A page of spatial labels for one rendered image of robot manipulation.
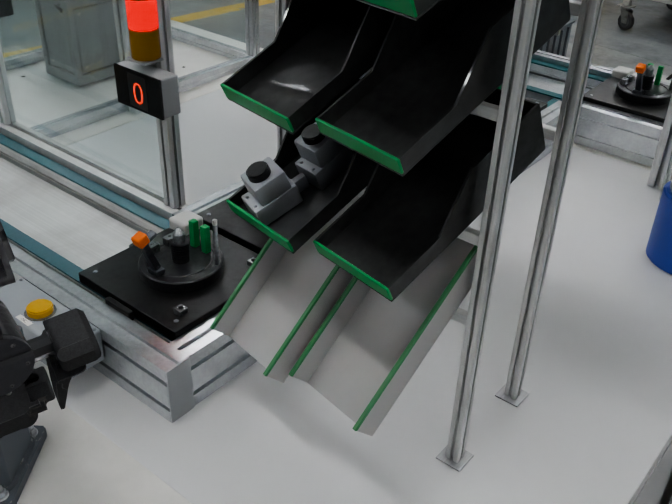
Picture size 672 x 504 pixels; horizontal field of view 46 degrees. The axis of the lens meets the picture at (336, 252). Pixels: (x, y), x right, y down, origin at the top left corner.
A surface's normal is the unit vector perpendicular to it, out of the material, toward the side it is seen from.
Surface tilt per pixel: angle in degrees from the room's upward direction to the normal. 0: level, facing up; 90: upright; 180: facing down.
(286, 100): 25
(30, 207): 0
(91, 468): 0
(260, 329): 45
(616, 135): 90
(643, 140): 90
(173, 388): 90
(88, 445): 0
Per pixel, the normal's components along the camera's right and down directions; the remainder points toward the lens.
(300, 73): -0.30, -0.62
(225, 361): 0.77, 0.37
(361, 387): -0.51, -0.36
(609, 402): 0.03, -0.84
